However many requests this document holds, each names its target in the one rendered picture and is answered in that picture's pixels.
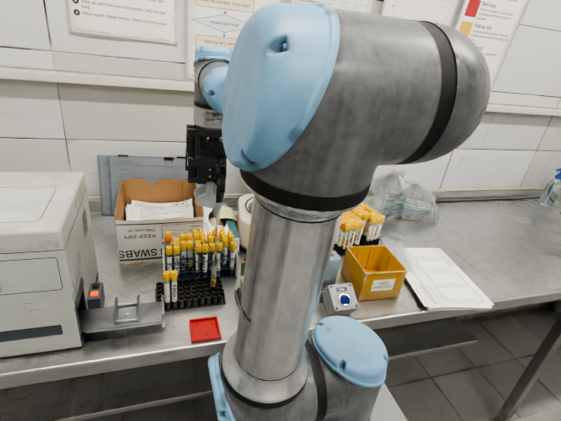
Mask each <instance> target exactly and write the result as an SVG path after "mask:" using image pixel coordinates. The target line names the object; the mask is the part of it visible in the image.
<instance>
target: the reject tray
mask: <svg viewBox="0 0 561 421"><path fill-rule="evenodd" d="M190 336H191V343H196V342H206V341H212V340H218V339H221V333H220V326H219V322H218V317H217V316H216V317H203V318H196V319H190Z"/></svg>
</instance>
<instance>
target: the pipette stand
mask: <svg viewBox="0 0 561 421"><path fill-rule="evenodd" d="M340 263H341V258H340V257H339V255H338V254H337V253H336V251H332V253H331V258H330V261H329V264H328V267H327V270H326V275H325V278H324V281H323V284H322V287H321V291H324V290H325V289H326V288H327V287H328V286H329V285H335V284H336V277H337V273H338V270H339V266H340Z"/></svg>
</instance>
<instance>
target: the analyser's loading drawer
mask: <svg viewBox="0 0 561 421"><path fill-rule="evenodd" d="M126 313H129V316H126ZM78 319H79V324H80V328H81V333H82V334H83V333H90V332H102V331H108V330H115V329H122V328H129V327H142V326H148V325H155V324H161V323H162V327H165V320H164V295H161V302H149V303H140V304H139V295H138V296H137V302H128V303H120V304H118V298H117V297H116V298H115V301H114V307H102V308H94V309H87V310H79V311H78Z"/></svg>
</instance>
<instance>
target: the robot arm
mask: <svg viewBox="0 0 561 421"><path fill-rule="evenodd" d="M194 66H195V80H194V124H187V125H186V149H185V170H187V171H188V183H197V184H203V185H202V186H201V187H198V188H196V189H195V190H194V196H195V197H196V199H195V203H196V205H200V206H204V207H209V208H212V213H213V214H214V217H216V216H217V215H218V214H219V212H220V209H221V206H222V202H223V199H224V193H225V179H226V159H228V160H229V162H230V163H231V164H232V165H233V166H234V167H236V168H240V178H241V180H242V182H243V184H244V185H245V186H246V188H247V189H248V190H249V191H250V192H251V193H253V194H254V198H253V206H252V212H251V219H250V232H249V239H248V246H247V253H246V260H245V273H244V280H243V287H242V293H241V300H240V314H239V321H238V327H237V331H236V332H235V333H233V334H232V335H231V336H230V338H229V339H228V341H227V343H226V344H225V348H224V351H223V353H217V354H216V355H214V356H212V357H210V358H209V360H208V368H209V372H210V381H211V386H212V391H213V395H214V401H215V409H216V413H217V418H218V421H371V413H372V410H373V409H374V406H375V403H376V400H377V396H378V394H379V391H380V389H381V386H382V384H383V383H384V381H385V379H386V370H387V364H388V355H387V350H386V347H385V345H384V343H383V342H382V340H381V339H380V338H379V337H378V336H377V334H376V333H375V332H373V331H372V330H371V329H370V328H369V327H368V326H366V325H365V324H363V323H360V322H358V321H357V320H355V319H352V318H349V317H343V316H330V317H325V318H323V319H321V320H320V321H319V322H318V323H317V325H316V326H315V327H314V328H313V330H312V334H311V336H309V337H308V336H307V335H308V332H309V329H310V326H311V321H312V318H313V315H314V312H315V309H316V304H317V301H318V298H319V295H320V292H321V287H322V284H323V281H324V278H325V275H326V270H327V267H328V264H329V261H330V258H331V253H332V250H333V247H334V244H335V241H336V236H337V233H338V230H339V227H340V224H341V219H342V216H343V213H344V212H347V211H351V210H353V209H355V208H357V207H358V206H359V205H361V204H362V203H363V201H364V200H365V199H366V196H367V194H368V191H369V189H370V186H371V181H372V178H373V176H374V173H375V170H376V168H377V166H378V165H411V164H418V163H423V162H428V161H430V160H435V159H437V158H439V157H442V156H444V155H447V154H449V153H450V152H452V151H453V150H455V149H456V148H457V147H459V146H460V145H462V144H463V143H464V142H465V141H466V140H467V139H468V138H469V137H470V136H471V135H472V134H473V132H474V131H475V129H476V128H477V127H478V126H479V125H480V123H481V121H482V118H483V116H484V114H485V112H486V110H487V106H488V101H489V99H490V87H491V80H490V73H489V70H488V65H487V62H486V60H485V58H484V57H483V55H482V53H481V52H480V50H479V49H478V47H477V46H476V44H475V43H474V42H473V41H472V40H471V39H470V38H468V37H467V36H466V35H465V34H464V33H461V32H459V31H457V30H456V29H454V28H451V27H449V26H447V25H444V24H441V23H435V22H429V21H417V20H411V19H405V18H394V17H389V16H383V15H377V14H371V13H360V12H354V11H348V10H342V9H336V8H333V7H331V6H329V5H327V4H324V3H312V4H309V5H300V4H290V3H271V4H267V5H265V6H263V7H261V8H259V9H258V10H256V11H255V12H254V13H253V14H252V15H251V16H250V17H249V18H248V20H247V21H246V22H245V24H244V26H243V28H242V29H241V31H240V34H239V36H238V38H237V39H236V42H235V46H234V48H233V51H232V50H231V49H230V48H225V47H220V46H214V45H199V46H197V47H196V49H195V61H194ZM208 137H209V138H208ZM220 137H222V139H221V138H220ZM189 157H190V158H189ZM187 159H188V165H187Z"/></svg>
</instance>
